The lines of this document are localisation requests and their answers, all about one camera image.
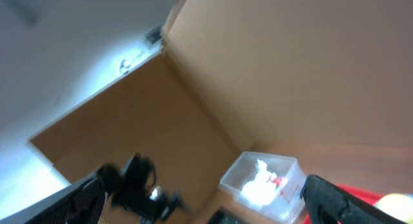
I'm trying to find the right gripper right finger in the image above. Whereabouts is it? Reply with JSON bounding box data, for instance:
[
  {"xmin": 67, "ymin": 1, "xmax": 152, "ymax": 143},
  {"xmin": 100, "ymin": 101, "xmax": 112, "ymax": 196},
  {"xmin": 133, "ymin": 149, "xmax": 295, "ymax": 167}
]
[{"xmin": 300, "ymin": 174, "xmax": 404, "ymax": 224}]

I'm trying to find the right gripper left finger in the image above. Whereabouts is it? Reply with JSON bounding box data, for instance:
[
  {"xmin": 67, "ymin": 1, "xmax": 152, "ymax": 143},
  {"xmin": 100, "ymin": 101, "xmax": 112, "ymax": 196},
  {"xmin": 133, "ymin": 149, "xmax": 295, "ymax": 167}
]
[{"xmin": 1, "ymin": 176, "xmax": 106, "ymax": 224}]

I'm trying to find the red snack wrapper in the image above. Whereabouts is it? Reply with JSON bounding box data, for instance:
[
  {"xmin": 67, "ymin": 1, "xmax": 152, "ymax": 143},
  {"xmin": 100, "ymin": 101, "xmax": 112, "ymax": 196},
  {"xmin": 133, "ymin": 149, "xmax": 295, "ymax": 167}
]
[{"xmin": 267, "ymin": 176, "xmax": 288, "ymax": 193}]

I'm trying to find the white napkin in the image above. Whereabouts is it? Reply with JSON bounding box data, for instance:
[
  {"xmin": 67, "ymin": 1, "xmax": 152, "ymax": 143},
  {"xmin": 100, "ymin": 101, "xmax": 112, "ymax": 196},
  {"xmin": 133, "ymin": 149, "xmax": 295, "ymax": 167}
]
[{"xmin": 241, "ymin": 159, "xmax": 277, "ymax": 207}]

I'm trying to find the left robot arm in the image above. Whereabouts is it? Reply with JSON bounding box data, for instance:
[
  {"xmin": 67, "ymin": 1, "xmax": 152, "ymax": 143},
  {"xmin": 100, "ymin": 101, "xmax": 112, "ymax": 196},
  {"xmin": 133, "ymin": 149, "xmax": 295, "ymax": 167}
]
[{"xmin": 97, "ymin": 154, "xmax": 192, "ymax": 223}]

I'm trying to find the clear plastic waste bin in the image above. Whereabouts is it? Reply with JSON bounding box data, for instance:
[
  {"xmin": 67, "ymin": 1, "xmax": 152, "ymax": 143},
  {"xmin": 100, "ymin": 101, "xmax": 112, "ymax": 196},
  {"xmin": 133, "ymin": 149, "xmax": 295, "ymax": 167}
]
[{"xmin": 219, "ymin": 152, "xmax": 307, "ymax": 223}]

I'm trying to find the red serving tray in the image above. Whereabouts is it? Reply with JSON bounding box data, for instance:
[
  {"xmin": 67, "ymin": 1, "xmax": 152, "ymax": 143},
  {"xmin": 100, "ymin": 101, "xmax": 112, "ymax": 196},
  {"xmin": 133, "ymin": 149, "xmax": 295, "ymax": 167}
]
[{"xmin": 301, "ymin": 184, "xmax": 385, "ymax": 224}]

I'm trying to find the yellow plastic cup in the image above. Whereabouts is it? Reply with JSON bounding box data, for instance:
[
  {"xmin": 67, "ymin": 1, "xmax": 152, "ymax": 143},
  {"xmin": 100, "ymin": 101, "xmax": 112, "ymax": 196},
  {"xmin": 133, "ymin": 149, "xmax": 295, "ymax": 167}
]
[{"xmin": 374, "ymin": 193, "xmax": 413, "ymax": 224}]

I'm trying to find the black rectangular tray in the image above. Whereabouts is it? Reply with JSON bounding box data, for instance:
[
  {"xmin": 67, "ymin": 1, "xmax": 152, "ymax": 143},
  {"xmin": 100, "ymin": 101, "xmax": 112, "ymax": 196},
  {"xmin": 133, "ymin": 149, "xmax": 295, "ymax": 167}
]
[{"xmin": 207, "ymin": 209, "xmax": 247, "ymax": 224}]

